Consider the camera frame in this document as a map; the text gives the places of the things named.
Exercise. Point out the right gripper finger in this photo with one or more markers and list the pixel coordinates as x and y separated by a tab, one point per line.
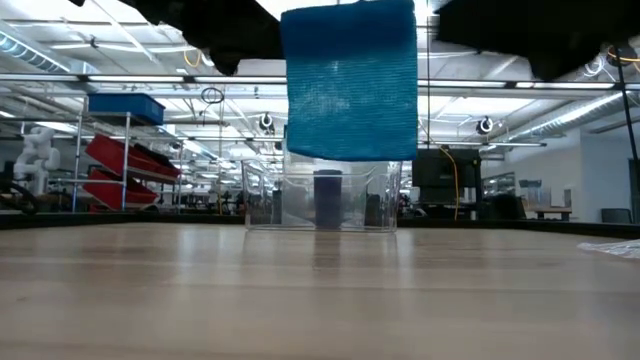
475	22

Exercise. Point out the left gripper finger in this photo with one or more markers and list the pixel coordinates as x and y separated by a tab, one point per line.
265	37

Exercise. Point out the bright blue elastic bandage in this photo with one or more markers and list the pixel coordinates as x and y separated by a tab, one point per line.
350	90

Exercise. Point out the large clear plastic bag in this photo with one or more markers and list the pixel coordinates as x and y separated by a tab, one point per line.
615	248

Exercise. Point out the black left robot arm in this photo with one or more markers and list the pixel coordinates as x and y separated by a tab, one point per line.
76	2

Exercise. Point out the thin black vertical pole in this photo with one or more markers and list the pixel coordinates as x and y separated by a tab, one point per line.
427	100

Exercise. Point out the large blue plastic bin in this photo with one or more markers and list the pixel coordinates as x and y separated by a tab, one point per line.
125	107

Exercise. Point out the red plastic bin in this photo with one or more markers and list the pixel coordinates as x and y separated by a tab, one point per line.
125	155
115	192

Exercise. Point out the black screen on stand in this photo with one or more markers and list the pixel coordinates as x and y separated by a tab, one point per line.
445	172

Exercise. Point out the clear plastic container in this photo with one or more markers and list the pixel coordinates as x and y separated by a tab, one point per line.
260	200

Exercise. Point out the white robot figure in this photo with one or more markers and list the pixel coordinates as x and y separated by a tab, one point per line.
35	155

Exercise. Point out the black aluminium table frame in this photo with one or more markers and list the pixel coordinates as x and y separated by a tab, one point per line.
125	219

